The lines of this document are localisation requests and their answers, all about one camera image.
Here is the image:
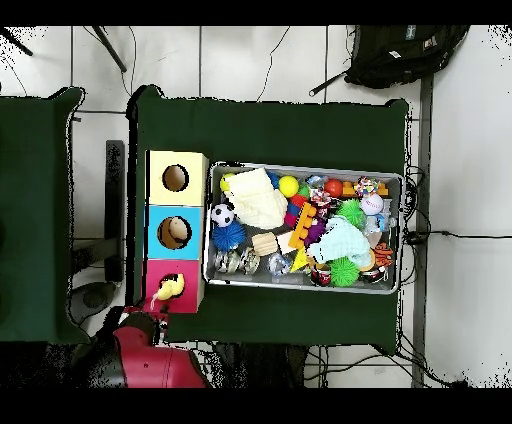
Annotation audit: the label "grey oval base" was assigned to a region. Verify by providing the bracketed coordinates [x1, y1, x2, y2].
[69, 280, 118, 325]

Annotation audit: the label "silver mesh bin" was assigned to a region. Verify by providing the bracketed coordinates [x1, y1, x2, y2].
[203, 160, 405, 295]

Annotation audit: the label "black tripod leg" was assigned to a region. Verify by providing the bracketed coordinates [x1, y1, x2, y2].
[0, 27, 34, 57]
[91, 25, 128, 74]

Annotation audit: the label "yellow plush duck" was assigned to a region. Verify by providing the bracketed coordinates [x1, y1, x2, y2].
[149, 272, 186, 311]

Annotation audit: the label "black backpack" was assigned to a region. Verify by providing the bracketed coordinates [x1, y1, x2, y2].
[343, 25, 471, 90]

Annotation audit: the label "grey metal rail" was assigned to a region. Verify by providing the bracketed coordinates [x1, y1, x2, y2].
[411, 73, 435, 387]

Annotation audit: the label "black white soccer ball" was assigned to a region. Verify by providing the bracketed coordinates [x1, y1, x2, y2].
[210, 202, 236, 228]

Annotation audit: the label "blue spiky ball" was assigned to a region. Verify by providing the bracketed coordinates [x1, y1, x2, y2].
[210, 219, 247, 253]

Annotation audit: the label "green spiky ball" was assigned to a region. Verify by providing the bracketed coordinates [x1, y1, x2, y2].
[327, 256, 361, 288]

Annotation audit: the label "yellow triangle block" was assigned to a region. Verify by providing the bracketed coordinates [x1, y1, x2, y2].
[289, 248, 310, 274]

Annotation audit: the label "orange toy building block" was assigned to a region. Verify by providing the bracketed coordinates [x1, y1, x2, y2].
[287, 201, 318, 251]

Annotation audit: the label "dark green table cloth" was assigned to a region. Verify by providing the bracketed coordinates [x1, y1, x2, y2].
[126, 85, 409, 355]
[0, 87, 91, 345]

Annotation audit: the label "yellow seamed ball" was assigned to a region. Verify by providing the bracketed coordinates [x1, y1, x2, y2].
[278, 174, 301, 199]

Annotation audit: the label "cream waffle cloth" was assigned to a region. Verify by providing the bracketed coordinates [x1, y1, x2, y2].
[223, 166, 289, 231]

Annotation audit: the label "black upright panel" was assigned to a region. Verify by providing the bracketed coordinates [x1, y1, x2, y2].
[104, 139, 126, 283]

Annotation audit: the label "mint green waffle cloth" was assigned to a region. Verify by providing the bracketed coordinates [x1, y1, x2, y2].
[306, 215, 373, 269]

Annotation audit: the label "black floor cable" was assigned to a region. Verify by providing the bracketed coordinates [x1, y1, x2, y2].
[403, 229, 512, 241]

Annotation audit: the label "wooden box three holes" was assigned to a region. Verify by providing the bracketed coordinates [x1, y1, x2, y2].
[141, 149, 210, 314]

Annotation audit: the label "white baseball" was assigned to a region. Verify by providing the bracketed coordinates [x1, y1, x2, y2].
[360, 193, 385, 216]

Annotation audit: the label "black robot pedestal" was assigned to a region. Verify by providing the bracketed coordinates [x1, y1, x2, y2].
[207, 341, 309, 389]

